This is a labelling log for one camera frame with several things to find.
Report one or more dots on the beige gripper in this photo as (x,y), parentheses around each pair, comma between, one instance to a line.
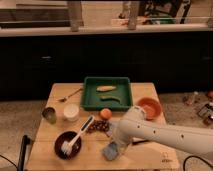
(121,147)

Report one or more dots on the blue sponge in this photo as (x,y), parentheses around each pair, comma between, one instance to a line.
(110,152)

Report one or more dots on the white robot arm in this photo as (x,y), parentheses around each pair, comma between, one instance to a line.
(197,141)

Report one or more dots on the black and tan sponge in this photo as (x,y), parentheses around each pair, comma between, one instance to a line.
(139,142)

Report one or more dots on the white paper cup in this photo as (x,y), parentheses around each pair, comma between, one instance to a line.
(71,112)

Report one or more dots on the green metal cup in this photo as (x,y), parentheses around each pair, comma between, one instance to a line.
(49,114)

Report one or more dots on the grey cloth piece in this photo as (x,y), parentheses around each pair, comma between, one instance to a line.
(112,126)

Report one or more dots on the bunch of dark grapes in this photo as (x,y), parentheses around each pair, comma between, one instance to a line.
(98,125)

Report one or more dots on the orange fruit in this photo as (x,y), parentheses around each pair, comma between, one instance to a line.
(106,113)

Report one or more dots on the orange plastic bowl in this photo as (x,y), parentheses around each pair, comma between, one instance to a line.
(151,107)

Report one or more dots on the green cucumber toy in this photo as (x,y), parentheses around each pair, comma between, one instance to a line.
(110,98)

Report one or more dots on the dark brown bowl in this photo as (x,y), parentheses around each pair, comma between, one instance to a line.
(67,136)

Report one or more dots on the white dish brush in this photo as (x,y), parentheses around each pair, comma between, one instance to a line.
(67,146)

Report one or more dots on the green plastic tray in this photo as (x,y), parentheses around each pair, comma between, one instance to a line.
(90,98)

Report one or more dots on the black clamp stand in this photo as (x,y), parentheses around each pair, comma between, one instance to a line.
(24,143)

